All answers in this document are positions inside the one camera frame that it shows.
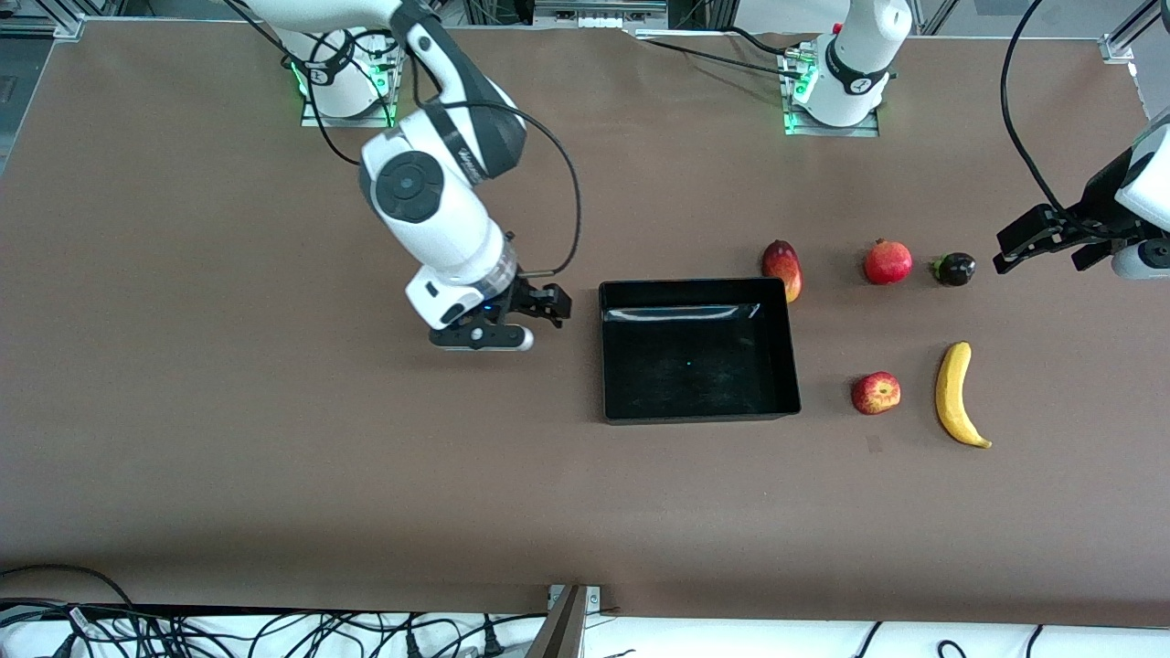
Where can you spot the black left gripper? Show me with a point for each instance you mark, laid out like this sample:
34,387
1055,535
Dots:
1100,203

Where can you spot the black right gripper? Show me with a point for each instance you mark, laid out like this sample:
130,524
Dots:
524,299

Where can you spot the black plastic tray box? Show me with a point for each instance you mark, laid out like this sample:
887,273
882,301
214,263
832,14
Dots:
695,366

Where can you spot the yellow banana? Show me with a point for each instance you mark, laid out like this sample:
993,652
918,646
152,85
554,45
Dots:
952,393

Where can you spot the red yellow apple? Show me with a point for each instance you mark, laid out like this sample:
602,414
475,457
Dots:
876,393

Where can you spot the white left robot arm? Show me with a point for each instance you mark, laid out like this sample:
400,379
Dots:
855,64

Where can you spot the dark purple eggplant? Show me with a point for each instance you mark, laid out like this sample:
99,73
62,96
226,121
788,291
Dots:
955,270

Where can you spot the red pomegranate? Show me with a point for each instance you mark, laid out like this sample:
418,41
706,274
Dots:
888,263

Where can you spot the red yellow mango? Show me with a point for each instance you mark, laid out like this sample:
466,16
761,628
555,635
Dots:
783,270

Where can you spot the white power strip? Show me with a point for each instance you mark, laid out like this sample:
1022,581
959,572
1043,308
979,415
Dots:
599,11

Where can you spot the grey slanted beam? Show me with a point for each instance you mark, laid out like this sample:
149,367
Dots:
562,631

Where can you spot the aluminium frame profile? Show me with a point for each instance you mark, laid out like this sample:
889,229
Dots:
37,23
1129,32

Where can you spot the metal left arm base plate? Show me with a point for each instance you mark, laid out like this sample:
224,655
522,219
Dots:
804,128

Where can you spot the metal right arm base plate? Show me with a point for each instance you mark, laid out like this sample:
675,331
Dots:
315,117

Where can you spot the small metal edge bracket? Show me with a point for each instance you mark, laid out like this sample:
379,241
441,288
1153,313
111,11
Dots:
592,596

